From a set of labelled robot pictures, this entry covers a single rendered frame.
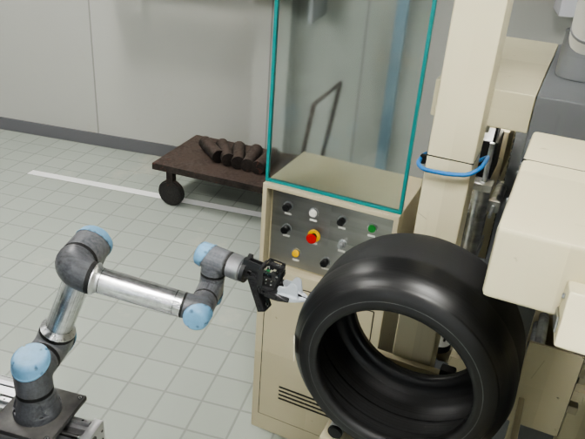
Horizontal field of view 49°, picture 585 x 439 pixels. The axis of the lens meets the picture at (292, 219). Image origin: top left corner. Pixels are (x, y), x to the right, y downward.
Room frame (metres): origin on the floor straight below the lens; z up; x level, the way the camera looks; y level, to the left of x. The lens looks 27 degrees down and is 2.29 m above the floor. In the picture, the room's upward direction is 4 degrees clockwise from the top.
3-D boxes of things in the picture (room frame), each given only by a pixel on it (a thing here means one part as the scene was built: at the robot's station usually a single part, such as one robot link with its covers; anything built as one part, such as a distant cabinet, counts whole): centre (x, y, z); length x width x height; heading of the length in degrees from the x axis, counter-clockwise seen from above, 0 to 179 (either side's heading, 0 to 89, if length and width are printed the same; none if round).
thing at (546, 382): (1.54, -0.80, 1.05); 0.20 x 0.15 x 0.30; 157
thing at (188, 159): (4.67, 0.40, 0.51); 1.29 x 0.79 x 1.02; 74
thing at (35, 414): (1.55, 0.78, 0.77); 0.15 x 0.15 x 0.10
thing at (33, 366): (1.56, 0.78, 0.88); 0.13 x 0.12 x 0.14; 174
